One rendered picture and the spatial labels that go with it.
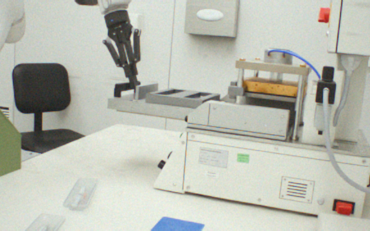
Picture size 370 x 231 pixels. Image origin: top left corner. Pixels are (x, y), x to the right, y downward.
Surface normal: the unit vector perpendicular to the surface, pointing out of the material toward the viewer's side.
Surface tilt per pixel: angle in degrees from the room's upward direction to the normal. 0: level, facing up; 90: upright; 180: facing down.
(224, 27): 90
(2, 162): 90
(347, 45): 90
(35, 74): 78
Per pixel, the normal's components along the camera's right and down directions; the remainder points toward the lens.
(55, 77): 0.66, -0.07
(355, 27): -0.32, 0.14
